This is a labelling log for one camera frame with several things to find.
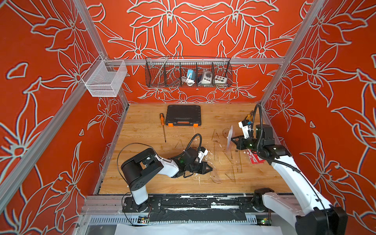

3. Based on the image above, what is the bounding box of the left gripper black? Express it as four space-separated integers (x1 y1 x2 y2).
184 162 213 176

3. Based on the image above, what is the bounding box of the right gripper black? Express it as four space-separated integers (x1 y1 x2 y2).
230 135 263 153

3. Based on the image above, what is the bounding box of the clear protractor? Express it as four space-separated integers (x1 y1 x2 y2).
222 128 230 139
210 170 222 184

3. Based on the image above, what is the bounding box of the clear triangle ruler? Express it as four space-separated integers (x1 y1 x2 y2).
211 129 220 143
223 150 234 165
174 139 185 150

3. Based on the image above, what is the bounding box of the clear straight ruler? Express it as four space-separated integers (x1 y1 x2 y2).
235 149 242 173
212 142 219 162

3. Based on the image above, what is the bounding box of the red ruler set package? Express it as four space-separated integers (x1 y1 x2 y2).
226 125 233 151
247 149 265 165

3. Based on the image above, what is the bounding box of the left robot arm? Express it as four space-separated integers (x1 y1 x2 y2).
120 147 213 206

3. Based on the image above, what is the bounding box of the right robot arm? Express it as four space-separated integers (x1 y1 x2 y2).
228 119 348 235

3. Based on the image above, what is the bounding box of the black orange tool case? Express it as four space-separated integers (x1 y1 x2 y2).
165 105 202 127

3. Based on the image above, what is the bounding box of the white dotted cube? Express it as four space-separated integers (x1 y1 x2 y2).
214 75 227 85

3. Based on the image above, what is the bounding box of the white timer device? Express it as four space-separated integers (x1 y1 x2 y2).
199 70 213 85

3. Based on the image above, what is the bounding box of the blue white small box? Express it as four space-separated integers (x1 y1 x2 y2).
187 70 196 81

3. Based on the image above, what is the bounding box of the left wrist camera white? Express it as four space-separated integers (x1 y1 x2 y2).
198 147 209 163

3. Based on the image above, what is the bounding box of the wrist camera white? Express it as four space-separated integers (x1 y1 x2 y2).
239 119 253 139
198 147 209 163

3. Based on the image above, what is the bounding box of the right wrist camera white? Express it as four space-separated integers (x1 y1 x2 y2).
239 119 253 139

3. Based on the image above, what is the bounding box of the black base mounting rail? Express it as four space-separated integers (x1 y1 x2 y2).
121 194 273 226

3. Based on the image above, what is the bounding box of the orange handled screwdriver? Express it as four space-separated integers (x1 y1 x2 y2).
160 113 166 143

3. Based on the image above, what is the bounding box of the black wire wall basket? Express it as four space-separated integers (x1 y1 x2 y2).
145 56 233 88

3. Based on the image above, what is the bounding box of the clear plastic wall bin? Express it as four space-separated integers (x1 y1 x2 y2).
81 55 128 98

